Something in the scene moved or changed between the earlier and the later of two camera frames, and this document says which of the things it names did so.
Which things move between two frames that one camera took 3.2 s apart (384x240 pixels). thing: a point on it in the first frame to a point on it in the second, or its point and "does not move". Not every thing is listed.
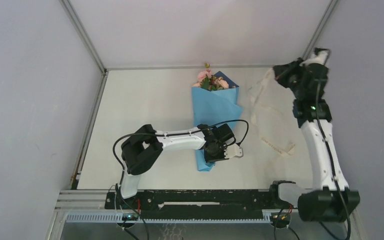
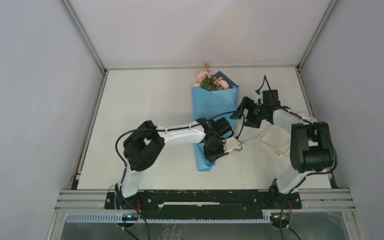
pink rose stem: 204,77 does not move
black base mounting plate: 196,204 does not move
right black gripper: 280,72 to 249,104
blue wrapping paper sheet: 213,107 does not move
